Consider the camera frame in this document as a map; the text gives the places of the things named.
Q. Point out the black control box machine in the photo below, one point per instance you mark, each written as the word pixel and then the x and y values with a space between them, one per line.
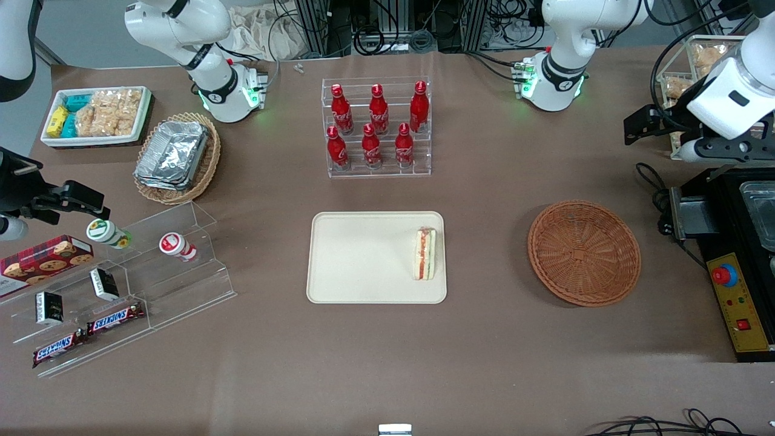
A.
pixel 720 212

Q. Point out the teal snack packet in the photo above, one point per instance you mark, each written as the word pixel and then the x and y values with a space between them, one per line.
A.
pixel 77 102
pixel 69 126

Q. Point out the clear acrylic stepped stand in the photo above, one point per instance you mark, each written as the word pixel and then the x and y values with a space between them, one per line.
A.
pixel 91 354
pixel 187 284

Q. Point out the yellow control panel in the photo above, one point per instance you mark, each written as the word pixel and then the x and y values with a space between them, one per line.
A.
pixel 742 315

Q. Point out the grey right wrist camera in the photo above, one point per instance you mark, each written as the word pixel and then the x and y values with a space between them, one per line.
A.
pixel 12 229

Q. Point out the beige cloth bag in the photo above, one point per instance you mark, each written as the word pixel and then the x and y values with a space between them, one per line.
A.
pixel 260 33

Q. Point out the stack of foil trays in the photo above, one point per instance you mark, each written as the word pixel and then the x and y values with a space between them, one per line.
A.
pixel 172 154

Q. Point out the beige plastic serving tray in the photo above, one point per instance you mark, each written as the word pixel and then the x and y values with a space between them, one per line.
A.
pixel 363 257

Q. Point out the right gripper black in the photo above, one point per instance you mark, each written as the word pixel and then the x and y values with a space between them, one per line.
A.
pixel 13 186

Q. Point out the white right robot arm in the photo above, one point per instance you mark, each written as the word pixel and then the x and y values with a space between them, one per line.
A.
pixel 212 79

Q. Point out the white rectangular snack tray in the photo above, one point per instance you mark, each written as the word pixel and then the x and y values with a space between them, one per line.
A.
pixel 97 142

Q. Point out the clear plastic container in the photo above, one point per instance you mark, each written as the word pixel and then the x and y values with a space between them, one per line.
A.
pixel 760 212

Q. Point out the small white silver object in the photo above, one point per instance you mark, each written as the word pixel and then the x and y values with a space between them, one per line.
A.
pixel 395 430

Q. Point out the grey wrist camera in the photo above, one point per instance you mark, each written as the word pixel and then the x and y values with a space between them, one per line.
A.
pixel 691 152
pixel 12 229

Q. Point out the red emergency stop button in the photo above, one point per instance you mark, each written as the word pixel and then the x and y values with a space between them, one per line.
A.
pixel 725 275

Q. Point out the wrapped bread roll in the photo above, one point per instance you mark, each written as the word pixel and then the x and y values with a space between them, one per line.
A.
pixel 708 57
pixel 678 88

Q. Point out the brown round wicker basket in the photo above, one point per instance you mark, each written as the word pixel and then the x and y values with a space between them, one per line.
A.
pixel 584 254

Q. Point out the light wicker oval basket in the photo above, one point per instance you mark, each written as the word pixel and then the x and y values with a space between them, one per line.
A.
pixel 203 169

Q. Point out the red Coca-Cola bottle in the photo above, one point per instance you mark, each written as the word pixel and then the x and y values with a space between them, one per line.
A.
pixel 419 109
pixel 404 148
pixel 372 148
pixel 342 112
pixel 379 112
pixel 337 148

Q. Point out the yellow snack packet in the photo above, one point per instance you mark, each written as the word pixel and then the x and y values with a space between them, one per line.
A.
pixel 57 121

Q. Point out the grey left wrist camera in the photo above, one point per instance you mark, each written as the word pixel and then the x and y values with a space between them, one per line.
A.
pixel 691 152

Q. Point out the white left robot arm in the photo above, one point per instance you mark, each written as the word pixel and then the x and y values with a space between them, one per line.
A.
pixel 563 36

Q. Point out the wrapped triangle sandwich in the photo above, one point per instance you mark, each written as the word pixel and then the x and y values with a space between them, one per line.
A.
pixel 425 254

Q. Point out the red tartan cookie box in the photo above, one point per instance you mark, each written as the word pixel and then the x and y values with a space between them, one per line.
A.
pixel 45 260

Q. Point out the clear acrylic bottle rack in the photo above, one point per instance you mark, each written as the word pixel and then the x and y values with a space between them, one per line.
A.
pixel 375 172

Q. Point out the red lid yogurt bottle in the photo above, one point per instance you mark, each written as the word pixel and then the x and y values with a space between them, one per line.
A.
pixel 177 246

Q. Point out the green lid yogurt bottle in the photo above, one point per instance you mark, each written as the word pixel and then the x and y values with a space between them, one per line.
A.
pixel 106 233

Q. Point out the small black white carton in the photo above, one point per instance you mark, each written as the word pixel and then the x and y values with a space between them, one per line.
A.
pixel 49 307
pixel 105 284

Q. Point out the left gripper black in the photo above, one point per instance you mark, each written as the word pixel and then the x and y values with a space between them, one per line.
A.
pixel 673 119

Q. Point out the Snickers chocolate bar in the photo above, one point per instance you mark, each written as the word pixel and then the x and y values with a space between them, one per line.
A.
pixel 59 349
pixel 115 318

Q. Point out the clear bag of rice crackers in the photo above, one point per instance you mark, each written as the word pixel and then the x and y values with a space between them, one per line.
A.
pixel 109 112

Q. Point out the aluminium frame post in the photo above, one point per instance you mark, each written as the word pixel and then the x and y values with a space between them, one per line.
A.
pixel 318 24
pixel 473 24

